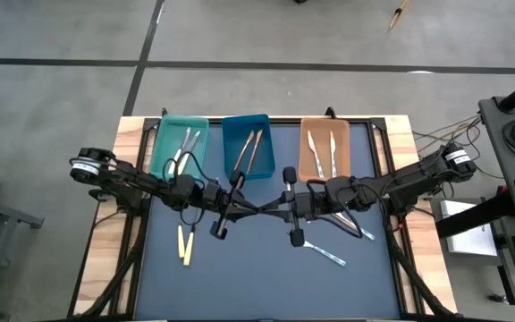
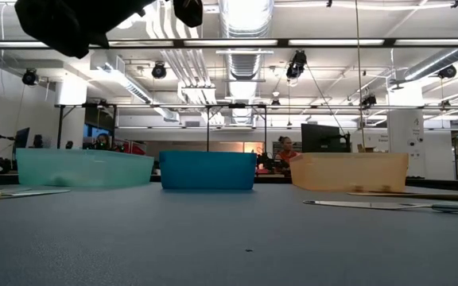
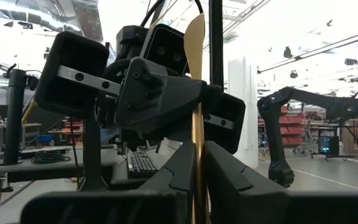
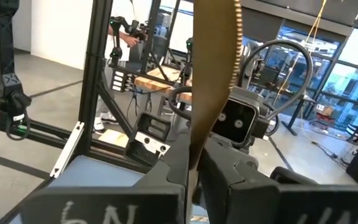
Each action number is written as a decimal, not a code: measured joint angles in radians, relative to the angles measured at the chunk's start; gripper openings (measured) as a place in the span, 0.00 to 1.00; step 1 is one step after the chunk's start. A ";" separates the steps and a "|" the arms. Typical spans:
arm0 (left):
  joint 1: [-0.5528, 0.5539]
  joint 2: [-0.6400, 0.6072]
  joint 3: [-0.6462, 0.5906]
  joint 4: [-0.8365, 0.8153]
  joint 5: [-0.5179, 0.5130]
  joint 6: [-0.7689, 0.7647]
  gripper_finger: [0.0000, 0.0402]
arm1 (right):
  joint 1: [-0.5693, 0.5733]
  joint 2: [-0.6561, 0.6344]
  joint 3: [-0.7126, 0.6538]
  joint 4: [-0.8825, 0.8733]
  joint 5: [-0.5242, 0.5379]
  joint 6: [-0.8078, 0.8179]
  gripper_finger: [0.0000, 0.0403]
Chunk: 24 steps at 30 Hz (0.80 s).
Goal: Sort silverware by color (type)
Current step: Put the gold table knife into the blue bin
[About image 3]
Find white square pillar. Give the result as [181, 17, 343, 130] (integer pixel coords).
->
[227, 57, 259, 169]

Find black support bar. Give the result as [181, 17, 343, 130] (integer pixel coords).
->
[79, 105, 108, 192]

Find red storage shelves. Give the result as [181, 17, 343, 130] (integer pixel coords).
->
[258, 104, 307, 147]

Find grey equipment cart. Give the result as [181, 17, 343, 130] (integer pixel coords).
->
[0, 145, 119, 184]

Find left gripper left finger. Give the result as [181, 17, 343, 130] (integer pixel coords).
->
[20, 141, 196, 224]

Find black metal rig frame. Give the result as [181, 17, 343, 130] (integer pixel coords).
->
[208, 0, 225, 91]

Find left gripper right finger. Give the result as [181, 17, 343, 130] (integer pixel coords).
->
[203, 140, 358, 224]

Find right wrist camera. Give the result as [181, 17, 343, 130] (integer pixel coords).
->
[147, 23, 190, 76]

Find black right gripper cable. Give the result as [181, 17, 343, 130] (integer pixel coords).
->
[140, 0, 204, 29]

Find coiled black cable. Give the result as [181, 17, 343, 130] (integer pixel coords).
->
[30, 150, 71, 165]

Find blue-lit machine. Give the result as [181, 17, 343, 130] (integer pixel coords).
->
[318, 135, 341, 156]

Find black cart pole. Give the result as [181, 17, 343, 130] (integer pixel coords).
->
[3, 63, 40, 165]

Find black computer keyboard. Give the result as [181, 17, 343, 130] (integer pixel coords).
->
[126, 152, 160, 179]

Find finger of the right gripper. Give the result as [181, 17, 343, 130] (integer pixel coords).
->
[199, 81, 224, 108]
[113, 57, 200, 135]

